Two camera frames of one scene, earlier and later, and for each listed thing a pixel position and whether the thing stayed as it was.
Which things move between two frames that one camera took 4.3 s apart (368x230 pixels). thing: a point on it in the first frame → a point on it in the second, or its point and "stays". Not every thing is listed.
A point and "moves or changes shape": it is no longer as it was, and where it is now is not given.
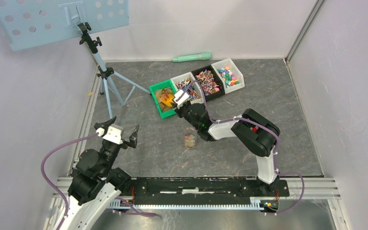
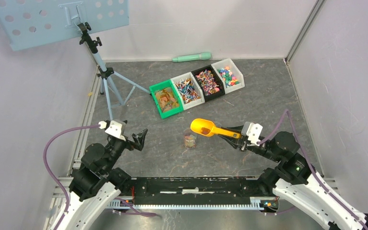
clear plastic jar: x=190 y=138 stays
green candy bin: x=163 y=94 stays
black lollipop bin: x=209 y=82 stays
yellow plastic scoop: x=168 y=100 moves or changes shape
